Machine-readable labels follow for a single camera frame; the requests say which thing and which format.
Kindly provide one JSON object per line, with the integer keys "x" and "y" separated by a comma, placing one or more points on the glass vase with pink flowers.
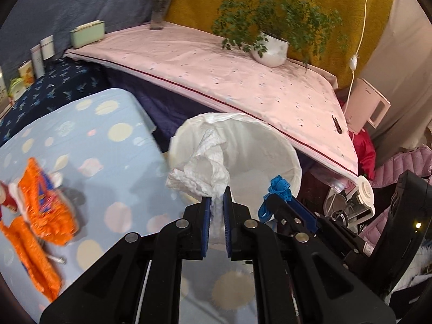
{"x": 158, "y": 13}

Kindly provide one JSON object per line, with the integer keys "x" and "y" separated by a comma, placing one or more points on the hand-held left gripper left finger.
{"x": 205, "y": 226}

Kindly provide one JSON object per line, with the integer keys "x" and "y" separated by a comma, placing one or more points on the pink down jacket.
{"x": 395, "y": 168}

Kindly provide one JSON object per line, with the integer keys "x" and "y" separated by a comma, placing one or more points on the grey blue blanket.
{"x": 84, "y": 0}

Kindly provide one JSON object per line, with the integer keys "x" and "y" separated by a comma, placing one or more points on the white tissue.
{"x": 202, "y": 162}

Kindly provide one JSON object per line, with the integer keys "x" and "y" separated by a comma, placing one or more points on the light blue spotted tablecloth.
{"x": 111, "y": 135}

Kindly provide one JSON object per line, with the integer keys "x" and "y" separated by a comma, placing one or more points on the white appliance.
{"x": 362, "y": 101}

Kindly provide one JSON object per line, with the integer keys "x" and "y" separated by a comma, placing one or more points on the black clip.
{"x": 337, "y": 125}

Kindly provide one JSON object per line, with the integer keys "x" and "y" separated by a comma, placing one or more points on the small metal piece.
{"x": 59, "y": 260}

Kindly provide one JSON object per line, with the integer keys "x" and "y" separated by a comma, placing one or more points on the green plant in white pot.
{"x": 270, "y": 50}

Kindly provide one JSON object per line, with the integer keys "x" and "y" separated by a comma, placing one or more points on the green tissue box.
{"x": 87, "y": 35}

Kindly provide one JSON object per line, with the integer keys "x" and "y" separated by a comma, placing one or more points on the green packet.
{"x": 17, "y": 89}

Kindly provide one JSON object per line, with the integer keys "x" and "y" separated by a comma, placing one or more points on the bin with white bag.
{"x": 256, "y": 155}

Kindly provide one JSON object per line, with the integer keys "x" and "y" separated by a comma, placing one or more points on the dark purple cloth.
{"x": 162, "y": 108}

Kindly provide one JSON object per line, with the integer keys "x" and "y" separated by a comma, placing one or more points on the tall white bottle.
{"x": 37, "y": 60}

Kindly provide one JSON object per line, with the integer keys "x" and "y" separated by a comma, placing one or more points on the white and red paper cup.
{"x": 6, "y": 197}

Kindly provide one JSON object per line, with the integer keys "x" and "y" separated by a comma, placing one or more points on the orange snack packet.
{"x": 30, "y": 260}
{"x": 44, "y": 206}

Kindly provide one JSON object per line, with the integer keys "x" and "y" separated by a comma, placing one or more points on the pink cloth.
{"x": 202, "y": 60}

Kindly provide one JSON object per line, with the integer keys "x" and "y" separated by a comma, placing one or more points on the white printed box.
{"x": 3, "y": 91}

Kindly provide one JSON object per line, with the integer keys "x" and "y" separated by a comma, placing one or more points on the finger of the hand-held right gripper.
{"x": 305, "y": 214}
{"x": 281, "y": 214}

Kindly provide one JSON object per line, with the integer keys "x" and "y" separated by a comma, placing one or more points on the dark blue patterned cloth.
{"x": 60, "y": 81}

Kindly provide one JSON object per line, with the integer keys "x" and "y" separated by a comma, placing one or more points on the blender with white lid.
{"x": 365, "y": 192}

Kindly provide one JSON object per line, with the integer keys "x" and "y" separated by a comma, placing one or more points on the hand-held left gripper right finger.
{"x": 227, "y": 226}

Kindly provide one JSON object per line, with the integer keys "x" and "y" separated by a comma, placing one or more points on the white jar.
{"x": 47, "y": 47}

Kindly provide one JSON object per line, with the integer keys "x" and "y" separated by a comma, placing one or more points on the red garment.
{"x": 364, "y": 152}

